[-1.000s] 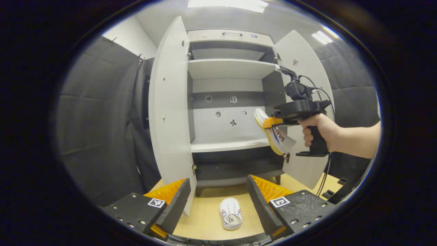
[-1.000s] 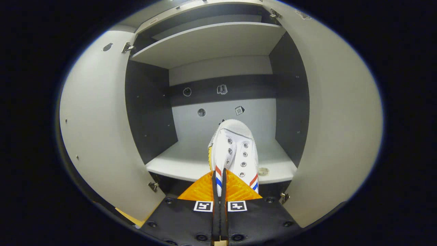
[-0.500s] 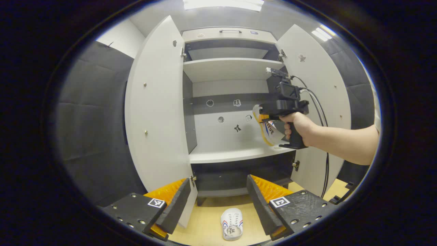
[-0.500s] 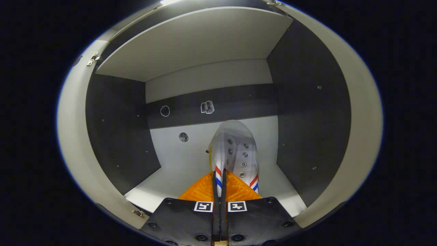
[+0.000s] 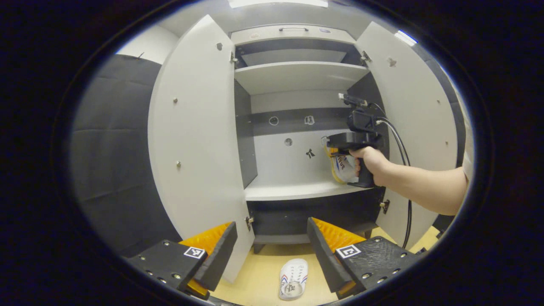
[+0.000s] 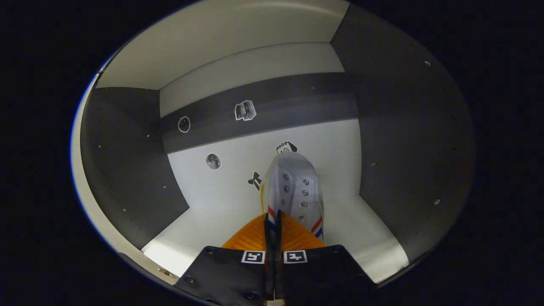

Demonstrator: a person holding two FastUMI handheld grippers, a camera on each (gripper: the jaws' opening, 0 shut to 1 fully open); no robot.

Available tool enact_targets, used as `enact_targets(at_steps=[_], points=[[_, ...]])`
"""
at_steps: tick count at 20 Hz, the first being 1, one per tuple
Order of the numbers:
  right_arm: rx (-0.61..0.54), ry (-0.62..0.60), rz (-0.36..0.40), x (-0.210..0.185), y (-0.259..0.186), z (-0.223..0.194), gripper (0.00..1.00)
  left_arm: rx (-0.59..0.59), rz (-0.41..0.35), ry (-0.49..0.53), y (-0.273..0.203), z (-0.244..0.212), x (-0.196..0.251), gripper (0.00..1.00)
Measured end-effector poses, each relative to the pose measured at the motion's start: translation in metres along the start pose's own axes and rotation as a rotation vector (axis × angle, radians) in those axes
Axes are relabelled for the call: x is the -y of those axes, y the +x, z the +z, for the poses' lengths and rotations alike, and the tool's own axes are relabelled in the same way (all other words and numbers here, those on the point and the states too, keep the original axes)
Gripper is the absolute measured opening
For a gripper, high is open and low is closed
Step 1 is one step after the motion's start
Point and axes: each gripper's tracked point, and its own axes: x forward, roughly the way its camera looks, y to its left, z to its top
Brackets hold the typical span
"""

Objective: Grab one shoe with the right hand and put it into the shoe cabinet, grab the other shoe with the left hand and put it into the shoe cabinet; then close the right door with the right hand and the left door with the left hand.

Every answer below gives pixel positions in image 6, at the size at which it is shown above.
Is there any white shoe cabinet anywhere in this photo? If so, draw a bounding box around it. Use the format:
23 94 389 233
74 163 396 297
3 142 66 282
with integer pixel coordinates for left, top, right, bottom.
79 0 476 286

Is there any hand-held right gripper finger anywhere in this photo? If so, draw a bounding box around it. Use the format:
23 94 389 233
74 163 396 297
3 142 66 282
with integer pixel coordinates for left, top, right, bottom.
174 212 275 306
275 210 377 306

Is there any white striped shoe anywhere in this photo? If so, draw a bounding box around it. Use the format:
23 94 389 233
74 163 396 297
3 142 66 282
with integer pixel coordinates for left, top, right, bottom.
260 152 326 244

